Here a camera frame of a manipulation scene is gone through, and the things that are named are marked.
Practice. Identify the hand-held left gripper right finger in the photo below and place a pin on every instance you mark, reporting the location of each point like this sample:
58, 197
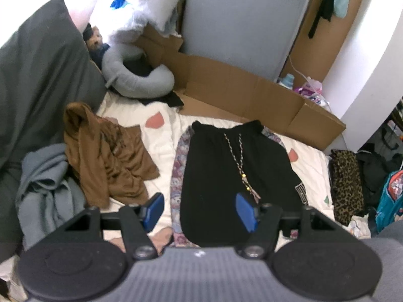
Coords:
247, 210

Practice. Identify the blue cloth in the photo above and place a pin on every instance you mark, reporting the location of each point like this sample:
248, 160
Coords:
119, 2

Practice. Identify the grey-blue sweatshirt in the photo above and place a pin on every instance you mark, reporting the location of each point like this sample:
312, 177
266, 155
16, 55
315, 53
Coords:
44, 188

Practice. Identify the grey curved pillow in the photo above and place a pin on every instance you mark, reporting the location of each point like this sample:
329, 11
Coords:
135, 85

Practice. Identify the upright cardboard panel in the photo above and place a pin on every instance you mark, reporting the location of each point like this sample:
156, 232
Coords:
314, 53

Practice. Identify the brown t-shirt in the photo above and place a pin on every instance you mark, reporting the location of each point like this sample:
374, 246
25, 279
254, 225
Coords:
104, 163

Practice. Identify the black hanging garment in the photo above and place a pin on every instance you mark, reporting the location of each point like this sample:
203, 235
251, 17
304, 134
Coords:
327, 3

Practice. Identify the grey cabinet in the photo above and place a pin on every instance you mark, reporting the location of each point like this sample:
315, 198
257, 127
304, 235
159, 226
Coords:
239, 22

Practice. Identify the detergent bottle with teal cap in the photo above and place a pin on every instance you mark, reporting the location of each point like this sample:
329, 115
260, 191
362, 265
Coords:
286, 81

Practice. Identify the brown teddy bear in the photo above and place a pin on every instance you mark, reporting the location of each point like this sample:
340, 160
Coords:
94, 37

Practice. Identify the flattened cardboard box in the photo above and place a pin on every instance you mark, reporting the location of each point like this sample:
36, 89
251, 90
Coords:
236, 85

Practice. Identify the pink refill bag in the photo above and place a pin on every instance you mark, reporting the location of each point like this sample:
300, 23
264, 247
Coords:
310, 89

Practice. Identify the teal backpack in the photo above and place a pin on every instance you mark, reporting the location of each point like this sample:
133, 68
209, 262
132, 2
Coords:
390, 201

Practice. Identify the leopard-print cloth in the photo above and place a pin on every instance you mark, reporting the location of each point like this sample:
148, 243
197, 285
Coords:
346, 188

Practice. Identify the black bag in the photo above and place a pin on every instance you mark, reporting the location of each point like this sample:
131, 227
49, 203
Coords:
374, 170

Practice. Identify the cluttered dark shelf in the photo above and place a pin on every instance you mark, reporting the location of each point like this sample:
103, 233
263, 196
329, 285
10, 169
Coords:
393, 125

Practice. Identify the black pants with bear-print panels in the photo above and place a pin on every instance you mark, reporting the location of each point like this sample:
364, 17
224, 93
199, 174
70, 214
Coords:
226, 179

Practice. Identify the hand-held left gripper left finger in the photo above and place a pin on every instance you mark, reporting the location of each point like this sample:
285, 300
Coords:
154, 209

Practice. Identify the white bear-print bed sheet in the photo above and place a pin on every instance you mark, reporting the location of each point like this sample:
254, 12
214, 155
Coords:
157, 151

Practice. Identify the person's grey clothing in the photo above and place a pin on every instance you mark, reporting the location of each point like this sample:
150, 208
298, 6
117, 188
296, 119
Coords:
390, 264

